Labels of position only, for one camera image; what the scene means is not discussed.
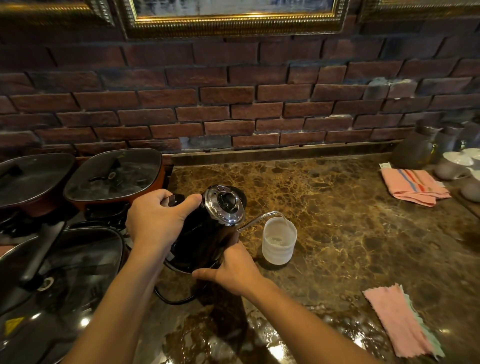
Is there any person's left hand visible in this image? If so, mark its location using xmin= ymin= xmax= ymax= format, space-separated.
xmin=125 ymin=188 xmax=203 ymax=258

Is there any person's right hand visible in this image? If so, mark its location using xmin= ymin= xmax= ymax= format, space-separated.
xmin=192 ymin=231 xmax=265 ymax=298

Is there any black gooseneck kettle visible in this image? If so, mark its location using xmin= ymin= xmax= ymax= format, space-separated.
xmin=161 ymin=184 xmax=290 ymax=274

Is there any person's left forearm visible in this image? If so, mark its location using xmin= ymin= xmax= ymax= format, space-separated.
xmin=62 ymin=244 xmax=167 ymax=364

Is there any person's right forearm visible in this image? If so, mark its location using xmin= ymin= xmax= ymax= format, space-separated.
xmin=244 ymin=277 xmax=380 ymax=364

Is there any black kettle base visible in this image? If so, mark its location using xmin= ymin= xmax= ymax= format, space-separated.
xmin=163 ymin=253 xmax=223 ymax=275

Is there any frosted plastic cup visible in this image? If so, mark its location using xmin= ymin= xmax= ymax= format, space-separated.
xmin=261 ymin=217 xmax=298 ymax=266

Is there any red electric pot glass lid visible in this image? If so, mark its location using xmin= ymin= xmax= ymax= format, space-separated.
xmin=62 ymin=148 xmax=167 ymax=215
xmin=0 ymin=152 xmax=76 ymax=219

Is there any large pan with glass lid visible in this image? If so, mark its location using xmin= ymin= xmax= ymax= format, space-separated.
xmin=0 ymin=226 xmax=127 ymax=364

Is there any pink cleaning cloth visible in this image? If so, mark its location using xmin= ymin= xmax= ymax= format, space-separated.
xmin=362 ymin=284 xmax=436 ymax=359

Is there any pink striped towel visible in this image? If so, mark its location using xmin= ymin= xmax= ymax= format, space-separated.
xmin=380 ymin=167 xmax=452 ymax=208

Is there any green cleaning cloth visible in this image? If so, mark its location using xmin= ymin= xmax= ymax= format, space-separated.
xmin=399 ymin=285 xmax=446 ymax=359

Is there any glass pitcher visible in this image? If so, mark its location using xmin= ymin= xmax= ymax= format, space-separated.
xmin=431 ymin=122 xmax=466 ymax=163
xmin=455 ymin=119 xmax=480 ymax=151
xmin=391 ymin=125 xmax=439 ymax=170

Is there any white ceramic cup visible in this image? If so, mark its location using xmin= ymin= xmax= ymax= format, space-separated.
xmin=461 ymin=147 xmax=480 ymax=169
xmin=434 ymin=151 xmax=475 ymax=181
xmin=460 ymin=169 xmax=480 ymax=203

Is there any black power cable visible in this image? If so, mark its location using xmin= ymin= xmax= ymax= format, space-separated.
xmin=154 ymin=279 xmax=211 ymax=305

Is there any black pan handle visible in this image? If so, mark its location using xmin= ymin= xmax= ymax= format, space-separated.
xmin=18 ymin=221 xmax=67 ymax=287

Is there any gold picture frame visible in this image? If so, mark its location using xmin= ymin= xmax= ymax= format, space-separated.
xmin=357 ymin=0 xmax=480 ymax=22
xmin=0 ymin=0 xmax=115 ymax=28
xmin=113 ymin=0 xmax=352 ymax=41

